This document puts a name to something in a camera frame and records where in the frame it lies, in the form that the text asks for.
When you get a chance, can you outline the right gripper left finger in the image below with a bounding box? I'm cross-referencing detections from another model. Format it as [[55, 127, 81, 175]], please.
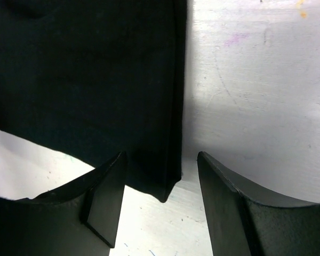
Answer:
[[0, 153, 127, 256]]

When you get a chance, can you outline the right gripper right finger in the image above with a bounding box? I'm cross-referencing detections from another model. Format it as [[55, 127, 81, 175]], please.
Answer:
[[197, 151, 320, 255]]

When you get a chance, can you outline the black t shirt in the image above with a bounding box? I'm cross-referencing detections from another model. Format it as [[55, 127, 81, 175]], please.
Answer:
[[0, 1, 187, 202]]

